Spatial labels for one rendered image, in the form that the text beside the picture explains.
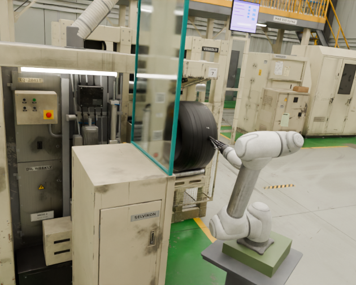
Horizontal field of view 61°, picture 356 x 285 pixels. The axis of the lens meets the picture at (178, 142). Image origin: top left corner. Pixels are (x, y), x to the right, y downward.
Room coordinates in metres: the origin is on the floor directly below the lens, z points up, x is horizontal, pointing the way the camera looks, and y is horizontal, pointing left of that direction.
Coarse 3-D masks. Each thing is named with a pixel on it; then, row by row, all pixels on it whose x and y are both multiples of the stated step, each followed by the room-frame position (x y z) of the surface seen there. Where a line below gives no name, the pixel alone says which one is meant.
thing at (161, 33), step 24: (144, 0) 1.78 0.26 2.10; (168, 0) 1.52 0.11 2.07; (144, 24) 1.76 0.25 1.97; (168, 24) 1.50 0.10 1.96; (144, 48) 1.74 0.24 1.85; (168, 48) 1.48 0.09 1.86; (144, 72) 1.72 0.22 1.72; (168, 72) 1.46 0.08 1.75; (144, 96) 1.70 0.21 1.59; (168, 96) 1.44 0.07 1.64; (144, 120) 1.68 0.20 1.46; (168, 120) 1.42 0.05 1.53; (144, 144) 1.66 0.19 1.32; (168, 144) 1.41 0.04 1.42; (168, 168) 1.39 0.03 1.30
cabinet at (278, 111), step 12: (264, 96) 6.79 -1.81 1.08; (276, 96) 6.44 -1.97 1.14; (288, 96) 6.53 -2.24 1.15; (300, 96) 6.66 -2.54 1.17; (264, 108) 6.72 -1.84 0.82; (276, 108) 6.43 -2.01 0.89; (288, 108) 6.56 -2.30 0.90; (300, 108) 6.69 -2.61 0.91; (264, 120) 6.65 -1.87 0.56; (276, 120) 6.45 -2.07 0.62; (288, 120) 6.58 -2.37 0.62; (300, 120) 6.72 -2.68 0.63; (300, 132) 6.74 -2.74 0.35
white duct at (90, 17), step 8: (96, 0) 2.31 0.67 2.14; (104, 0) 2.31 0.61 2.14; (112, 0) 2.34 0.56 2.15; (88, 8) 2.28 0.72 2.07; (96, 8) 2.28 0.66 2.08; (104, 8) 2.31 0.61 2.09; (80, 16) 2.26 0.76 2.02; (88, 16) 2.25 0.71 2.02; (96, 16) 2.28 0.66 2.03; (72, 24) 2.25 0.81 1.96; (80, 24) 2.23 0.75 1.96; (88, 24) 2.25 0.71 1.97; (96, 24) 2.31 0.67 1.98; (80, 32) 2.22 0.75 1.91; (88, 32) 2.27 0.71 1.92
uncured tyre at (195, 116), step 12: (180, 108) 2.33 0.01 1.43; (192, 108) 2.33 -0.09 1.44; (204, 108) 2.39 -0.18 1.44; (180, 120) 2.27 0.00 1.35; (192, 120) 2.23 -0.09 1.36; (204, 120) 2.28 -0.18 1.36; (180, 132) 2.74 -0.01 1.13; (192, 132) 2.19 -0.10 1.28; (204, 132) 2.23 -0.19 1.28; (216, 132) 2.30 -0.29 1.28; (180, 144) 2.70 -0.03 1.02; (192, 144) 2.17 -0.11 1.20; (204, 144) 2.21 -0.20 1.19; (180, 156) 2.23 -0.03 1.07; (192, 156) 2.18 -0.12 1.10; (204, 156) 2.24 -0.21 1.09; (180, 168) 2.27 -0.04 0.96; (192, 168) 2.29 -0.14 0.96
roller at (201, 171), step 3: (177, 171) 2.28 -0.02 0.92; (180, 171) 2.29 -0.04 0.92; (183, 171) 2.30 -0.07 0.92; (186, 171) 2.31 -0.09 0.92; (189, 171) 2.32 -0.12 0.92; (192, 171) 2.33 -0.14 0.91; (195, 171) 2.35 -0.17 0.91; (198, 171) 2.36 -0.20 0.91; (201, 171) 2.37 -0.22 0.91; (204, 171) 2.39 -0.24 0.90; (174, 174) 2.25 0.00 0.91; (177, 174) 2.26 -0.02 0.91; (180, 174) 2.27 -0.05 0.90; (183, 174) 2.29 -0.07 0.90; (186, 174) 2.30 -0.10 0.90; (189, 174) 2.32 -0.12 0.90; (192, 174) 2.33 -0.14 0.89; (195, 174) 2.35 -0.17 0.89
